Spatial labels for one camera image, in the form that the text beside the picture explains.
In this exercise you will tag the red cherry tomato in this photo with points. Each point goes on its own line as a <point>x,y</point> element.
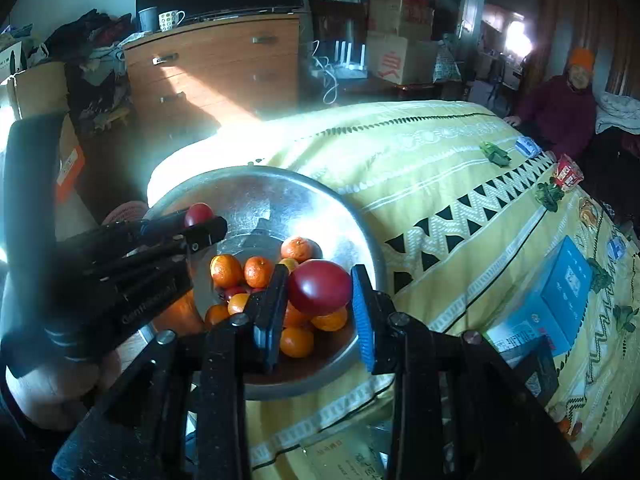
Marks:
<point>198,214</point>
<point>234,292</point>

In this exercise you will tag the black printed box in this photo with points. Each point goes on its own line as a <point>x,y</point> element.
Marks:
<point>535,370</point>

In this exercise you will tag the pile of mandarin oranges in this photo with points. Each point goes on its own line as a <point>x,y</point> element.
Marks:
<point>296,342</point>

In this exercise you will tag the red snack packet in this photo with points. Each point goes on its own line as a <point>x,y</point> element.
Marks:
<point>567,172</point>

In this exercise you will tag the yellow patterned blanket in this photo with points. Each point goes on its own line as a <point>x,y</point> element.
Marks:
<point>425,185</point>

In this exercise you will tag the large red apple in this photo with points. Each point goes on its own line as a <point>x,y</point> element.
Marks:
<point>318,286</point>

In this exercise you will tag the plaid bag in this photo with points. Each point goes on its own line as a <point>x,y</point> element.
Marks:
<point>446,62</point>

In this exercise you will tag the person's left hand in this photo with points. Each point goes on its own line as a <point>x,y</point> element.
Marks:
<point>50,395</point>

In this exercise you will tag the green leafy vegetable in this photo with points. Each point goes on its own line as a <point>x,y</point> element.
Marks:
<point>601,276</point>
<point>495,154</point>
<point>626,319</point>
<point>549,196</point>

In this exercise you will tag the white dotted mug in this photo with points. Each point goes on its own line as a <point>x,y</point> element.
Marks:
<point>169,20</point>

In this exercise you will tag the white bedding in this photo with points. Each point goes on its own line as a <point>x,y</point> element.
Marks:
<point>617,112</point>

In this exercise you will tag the pink basket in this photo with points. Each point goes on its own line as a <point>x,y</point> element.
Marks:
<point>125,212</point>

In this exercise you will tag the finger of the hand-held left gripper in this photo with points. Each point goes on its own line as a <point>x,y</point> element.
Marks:
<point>160,224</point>
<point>205,237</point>

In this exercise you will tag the pile of clothes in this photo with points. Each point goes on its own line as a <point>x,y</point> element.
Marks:
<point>95,60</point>

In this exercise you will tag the round metal bowl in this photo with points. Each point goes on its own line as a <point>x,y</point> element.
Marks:
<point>280,200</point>

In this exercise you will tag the orange snack packet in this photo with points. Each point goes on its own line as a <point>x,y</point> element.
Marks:
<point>589,211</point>

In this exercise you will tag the clear plastic bag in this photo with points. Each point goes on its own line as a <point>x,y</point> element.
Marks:
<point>345,457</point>

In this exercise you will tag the grey cup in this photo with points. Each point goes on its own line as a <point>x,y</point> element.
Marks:
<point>148,20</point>

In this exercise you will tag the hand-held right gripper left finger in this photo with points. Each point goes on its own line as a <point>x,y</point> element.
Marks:
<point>262,332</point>

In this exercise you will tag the wooden dresser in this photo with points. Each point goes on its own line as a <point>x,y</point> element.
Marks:
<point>215,75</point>

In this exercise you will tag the blue snack packet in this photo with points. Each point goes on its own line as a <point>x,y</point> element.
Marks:
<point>528,147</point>

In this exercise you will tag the cardboard box with orange label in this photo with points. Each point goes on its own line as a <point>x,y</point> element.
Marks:
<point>40,95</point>

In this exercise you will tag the small blue packet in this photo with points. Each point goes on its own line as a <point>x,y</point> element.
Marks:
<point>617,248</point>

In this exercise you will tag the large blue box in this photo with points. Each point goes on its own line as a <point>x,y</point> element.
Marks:
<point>550,300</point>

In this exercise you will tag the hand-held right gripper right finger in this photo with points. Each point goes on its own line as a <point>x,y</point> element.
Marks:
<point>362,320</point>

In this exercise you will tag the white router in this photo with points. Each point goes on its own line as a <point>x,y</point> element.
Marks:
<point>345,62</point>

